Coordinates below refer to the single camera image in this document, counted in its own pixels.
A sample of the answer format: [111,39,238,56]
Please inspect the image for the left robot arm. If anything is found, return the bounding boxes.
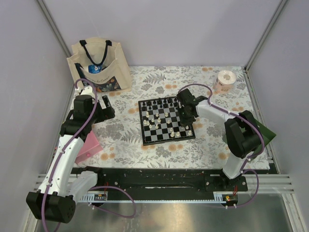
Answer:
[26,95,115,223]

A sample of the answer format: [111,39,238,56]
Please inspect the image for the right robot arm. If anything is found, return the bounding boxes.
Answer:
[177,88,265,191]

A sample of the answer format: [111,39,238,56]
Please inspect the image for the black magnetic chess board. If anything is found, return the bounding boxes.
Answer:
[138,96,195,146]

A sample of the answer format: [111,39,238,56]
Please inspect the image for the floral patterned table mat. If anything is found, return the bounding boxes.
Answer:
[57,65,270,170]

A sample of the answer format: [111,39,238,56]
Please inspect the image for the pink plastic box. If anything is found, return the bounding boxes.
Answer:
[75,131,103,164]

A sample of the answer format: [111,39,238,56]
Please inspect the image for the pink wrapped toilet paper roll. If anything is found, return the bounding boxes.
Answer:
[213,70,237,94]

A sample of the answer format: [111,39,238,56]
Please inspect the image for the cream canvas tote bag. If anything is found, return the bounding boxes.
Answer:
[67,37,132,93]

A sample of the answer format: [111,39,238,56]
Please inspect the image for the dark green plastic box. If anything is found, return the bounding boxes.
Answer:
[251,119,276,152]

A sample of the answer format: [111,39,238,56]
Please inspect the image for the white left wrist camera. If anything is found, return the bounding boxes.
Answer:
[74,86,95,98]

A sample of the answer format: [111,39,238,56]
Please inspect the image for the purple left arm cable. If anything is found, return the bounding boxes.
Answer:
[41,78,137,232]

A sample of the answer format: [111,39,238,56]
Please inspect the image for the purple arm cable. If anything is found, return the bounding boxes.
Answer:
[180,83,265,209]
[41,78,137,232]

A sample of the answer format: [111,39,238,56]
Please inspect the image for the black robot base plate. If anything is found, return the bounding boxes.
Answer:
[71,166,248,201]

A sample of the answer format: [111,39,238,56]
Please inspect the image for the white slotted cable duct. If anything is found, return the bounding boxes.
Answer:
[79,192,108,203]

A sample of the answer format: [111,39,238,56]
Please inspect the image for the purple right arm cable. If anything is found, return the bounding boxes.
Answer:
[180,83,265,209]

